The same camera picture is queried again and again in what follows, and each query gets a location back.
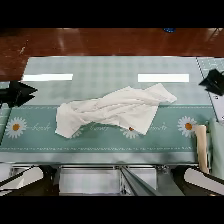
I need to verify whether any white shirt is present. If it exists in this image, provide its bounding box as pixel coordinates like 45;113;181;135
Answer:
54;82;178;140

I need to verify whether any silver frame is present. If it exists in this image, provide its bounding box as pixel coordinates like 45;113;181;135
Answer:
0;91;224;197

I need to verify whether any beige folded garment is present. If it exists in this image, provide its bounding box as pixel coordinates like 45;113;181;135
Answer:
194;124;211;175

